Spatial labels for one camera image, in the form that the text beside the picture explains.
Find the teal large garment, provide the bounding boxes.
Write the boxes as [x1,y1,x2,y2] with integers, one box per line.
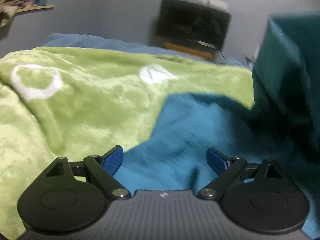
[115,11,319,239]

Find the green fleece blanket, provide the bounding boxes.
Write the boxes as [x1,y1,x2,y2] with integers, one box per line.
[1,47,253,239]

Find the blue bed sheet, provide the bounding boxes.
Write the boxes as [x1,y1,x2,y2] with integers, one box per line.
[41,33,249,69]

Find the orange wooden tv stand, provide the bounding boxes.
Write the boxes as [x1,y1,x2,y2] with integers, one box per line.
[163,42,215,61]

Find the black television screen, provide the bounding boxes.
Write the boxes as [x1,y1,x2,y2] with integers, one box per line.
[156,0,232,50]

